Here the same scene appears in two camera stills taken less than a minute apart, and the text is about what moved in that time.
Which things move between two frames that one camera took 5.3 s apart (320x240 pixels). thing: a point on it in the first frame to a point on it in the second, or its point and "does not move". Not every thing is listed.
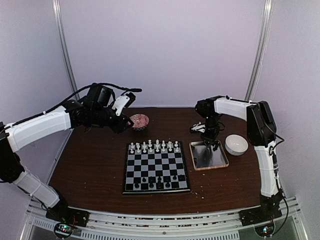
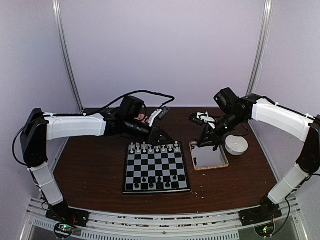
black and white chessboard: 155,167 does not move
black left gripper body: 100,116 to 130,129
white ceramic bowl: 236,145 does not move
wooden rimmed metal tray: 204,157 does not move
